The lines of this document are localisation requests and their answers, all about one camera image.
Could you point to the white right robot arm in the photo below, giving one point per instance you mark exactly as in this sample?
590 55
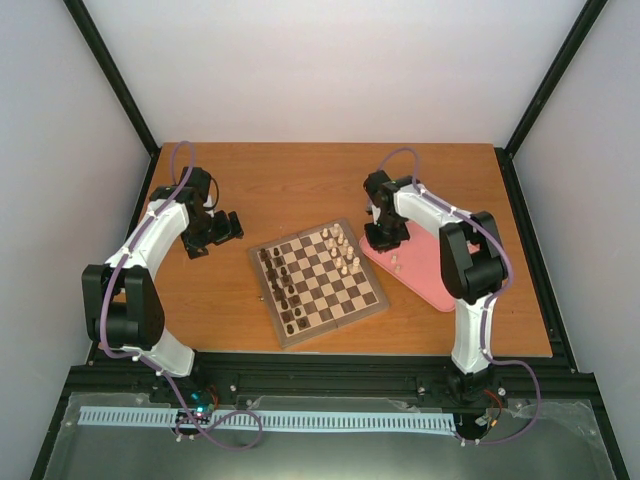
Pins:
473 262

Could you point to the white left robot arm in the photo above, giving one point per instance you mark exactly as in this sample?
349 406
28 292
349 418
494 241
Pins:
123 310

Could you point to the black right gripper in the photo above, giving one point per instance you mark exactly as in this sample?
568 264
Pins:
380 245

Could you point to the pink plastic tray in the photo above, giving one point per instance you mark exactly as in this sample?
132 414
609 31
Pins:
419 258

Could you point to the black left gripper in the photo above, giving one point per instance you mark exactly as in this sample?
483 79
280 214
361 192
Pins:
226 232

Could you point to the black left frame post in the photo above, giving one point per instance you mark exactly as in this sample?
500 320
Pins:
88 29

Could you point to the wooden chess board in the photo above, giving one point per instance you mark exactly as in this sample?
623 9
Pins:
328 300

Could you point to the black aluminium base frame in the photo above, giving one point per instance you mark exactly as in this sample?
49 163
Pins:
342 376

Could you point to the black frame post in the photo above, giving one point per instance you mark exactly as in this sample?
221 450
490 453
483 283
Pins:
88 29
572 43

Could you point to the light blue cable duct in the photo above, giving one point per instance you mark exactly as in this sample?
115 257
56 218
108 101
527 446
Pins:
271 421

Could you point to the black right frame post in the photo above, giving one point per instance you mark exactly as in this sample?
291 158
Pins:
572 43

